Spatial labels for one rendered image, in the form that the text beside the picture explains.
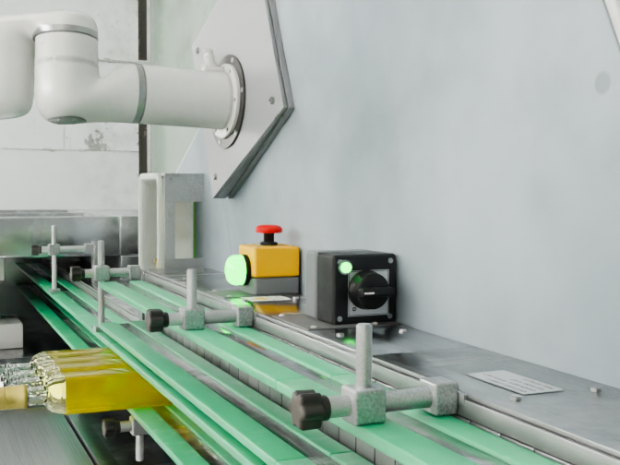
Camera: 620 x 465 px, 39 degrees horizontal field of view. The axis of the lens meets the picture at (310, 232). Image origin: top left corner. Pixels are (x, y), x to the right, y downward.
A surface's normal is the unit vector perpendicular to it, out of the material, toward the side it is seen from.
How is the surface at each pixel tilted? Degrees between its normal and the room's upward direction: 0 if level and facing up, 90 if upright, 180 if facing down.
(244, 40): 4
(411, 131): 0
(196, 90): 93
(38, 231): 90
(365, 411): 90
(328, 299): 0
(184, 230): 90
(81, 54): 109
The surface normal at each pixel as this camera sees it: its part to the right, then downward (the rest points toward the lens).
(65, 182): 0.40, 0.06
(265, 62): -0.89, -0.01
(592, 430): 0.00, -1.00
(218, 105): 0.42, 0.32
